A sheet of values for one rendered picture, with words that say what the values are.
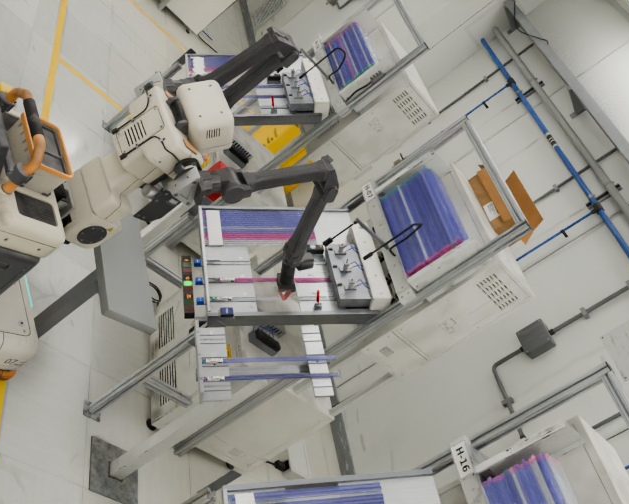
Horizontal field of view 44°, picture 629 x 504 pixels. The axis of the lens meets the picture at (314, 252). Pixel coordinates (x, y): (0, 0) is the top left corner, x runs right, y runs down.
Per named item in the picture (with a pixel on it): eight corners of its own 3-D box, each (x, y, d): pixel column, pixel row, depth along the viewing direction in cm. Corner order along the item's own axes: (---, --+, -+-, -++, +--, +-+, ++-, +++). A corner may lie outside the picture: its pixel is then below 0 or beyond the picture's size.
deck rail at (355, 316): (207, 326, 307) (207, 316, 303) (206, 323, 308) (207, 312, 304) (377, 323, 323) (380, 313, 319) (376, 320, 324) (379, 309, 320)
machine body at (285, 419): (141, 431, 346) (243, 362, 325) (141, 317, 397) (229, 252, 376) (238, 478, 385) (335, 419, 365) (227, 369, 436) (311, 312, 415)
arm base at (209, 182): (190, 161, 249) (201, 189, 244) (214, 159, 253) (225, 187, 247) (186, 178, 256) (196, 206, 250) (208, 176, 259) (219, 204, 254)
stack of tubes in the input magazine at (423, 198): (406, 275, 311) (461, 238, 302) (378, 197, 348) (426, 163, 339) (422, 290, 319) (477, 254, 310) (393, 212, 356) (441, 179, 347)
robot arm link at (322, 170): (334, 149, 273) (346, 168, 267) (327, 177, 283) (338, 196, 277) (214, 168, 255) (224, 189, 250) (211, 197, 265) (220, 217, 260)
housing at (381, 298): (366, 321, 324) (373, 298, 315) (344, 245, 360) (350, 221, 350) (385, 321, 326) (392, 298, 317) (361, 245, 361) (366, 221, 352)
